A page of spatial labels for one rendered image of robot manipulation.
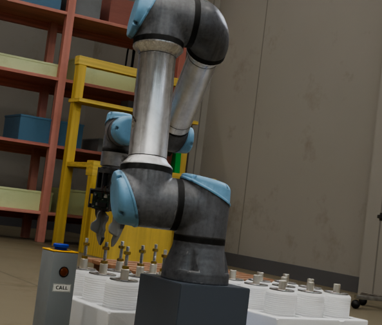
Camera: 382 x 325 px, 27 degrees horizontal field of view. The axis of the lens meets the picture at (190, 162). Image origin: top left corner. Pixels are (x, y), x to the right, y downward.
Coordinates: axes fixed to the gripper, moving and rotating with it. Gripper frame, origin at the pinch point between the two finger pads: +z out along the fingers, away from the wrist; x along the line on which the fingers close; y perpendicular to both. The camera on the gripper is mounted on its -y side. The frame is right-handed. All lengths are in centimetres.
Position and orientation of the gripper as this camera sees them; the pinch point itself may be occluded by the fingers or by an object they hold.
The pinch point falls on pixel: (107, 240)
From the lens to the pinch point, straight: 225.3
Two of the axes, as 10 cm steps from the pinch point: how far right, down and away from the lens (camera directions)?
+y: -4.3, -1.1, -9.0
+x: 9.0, 0.8, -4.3
